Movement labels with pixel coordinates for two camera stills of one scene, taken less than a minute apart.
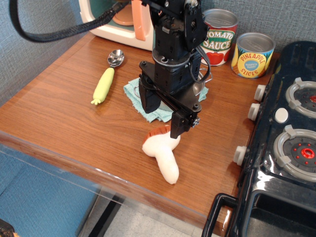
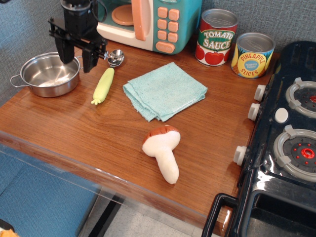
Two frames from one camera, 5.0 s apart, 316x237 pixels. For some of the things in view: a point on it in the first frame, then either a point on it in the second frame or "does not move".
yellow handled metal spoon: x=115 y=57 does not move
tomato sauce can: x=222 y=24 does not move
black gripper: x=170 y=78 -> x=80 y=29
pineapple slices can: x=253 y=56 does not move
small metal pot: x=207 y=78 -> x=48 y=76
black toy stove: x=277 y=194 does not move
